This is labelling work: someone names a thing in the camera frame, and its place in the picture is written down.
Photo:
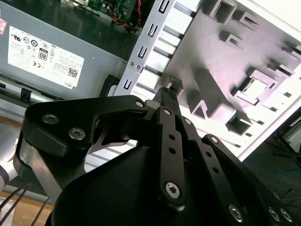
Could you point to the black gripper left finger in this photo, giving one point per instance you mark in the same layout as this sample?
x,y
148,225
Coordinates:
x,y
70,122

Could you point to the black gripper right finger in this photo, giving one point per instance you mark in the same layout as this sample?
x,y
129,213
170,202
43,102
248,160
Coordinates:
x,y
211,162

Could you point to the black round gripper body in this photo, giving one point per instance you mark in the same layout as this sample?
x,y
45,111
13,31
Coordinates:
x,y
105,200

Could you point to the silver CPU with green edge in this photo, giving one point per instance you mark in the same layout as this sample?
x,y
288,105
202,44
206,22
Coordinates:
x,y
254,90

